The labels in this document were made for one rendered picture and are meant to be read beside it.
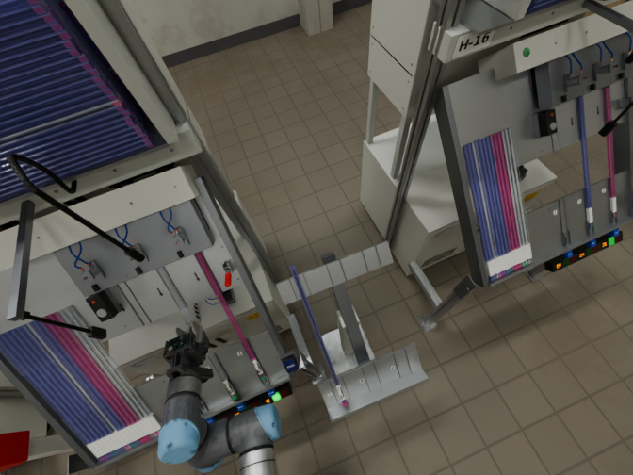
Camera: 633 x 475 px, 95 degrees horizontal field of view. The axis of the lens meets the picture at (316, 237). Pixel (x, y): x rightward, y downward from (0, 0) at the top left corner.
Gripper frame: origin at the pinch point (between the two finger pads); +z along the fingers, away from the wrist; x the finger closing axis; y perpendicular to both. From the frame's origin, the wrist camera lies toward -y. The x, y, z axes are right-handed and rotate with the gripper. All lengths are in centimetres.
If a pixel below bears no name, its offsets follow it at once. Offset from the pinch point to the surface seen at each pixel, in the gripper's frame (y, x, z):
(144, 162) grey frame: 47.3, -12.1, 5.0
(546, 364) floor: -113, -139, -8
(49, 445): -42, 83, 18
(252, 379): -25.9, -7.5, -5.3
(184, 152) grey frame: 46, -21, 6
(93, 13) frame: 71, -22, -12
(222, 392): -25.7, 3.1, -5.2
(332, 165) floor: -25, -94, 150
